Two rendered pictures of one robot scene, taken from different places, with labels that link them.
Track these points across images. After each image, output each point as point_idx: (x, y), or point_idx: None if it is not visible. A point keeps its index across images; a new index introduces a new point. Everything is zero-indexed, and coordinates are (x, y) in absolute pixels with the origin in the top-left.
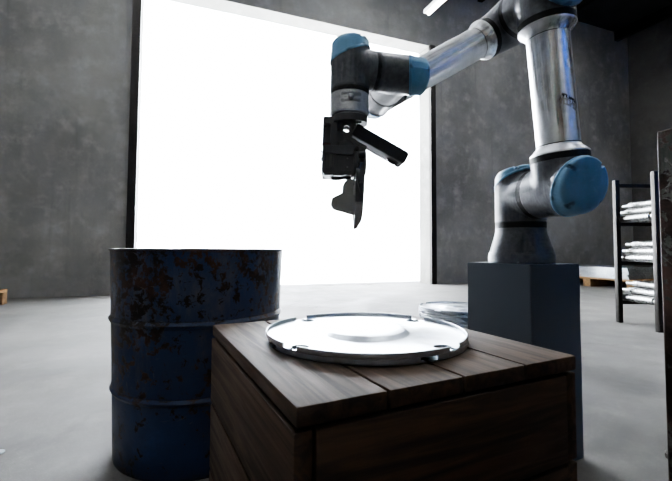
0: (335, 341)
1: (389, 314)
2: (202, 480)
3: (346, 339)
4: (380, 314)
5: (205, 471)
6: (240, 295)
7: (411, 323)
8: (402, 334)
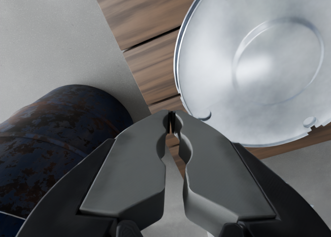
0: (304, 96)
1: (192, 16)
2: (133, 118)
3: (305, 88)
4: (186, 28)
5: (130, 118)
6: None
7: None
8: (315, 32)
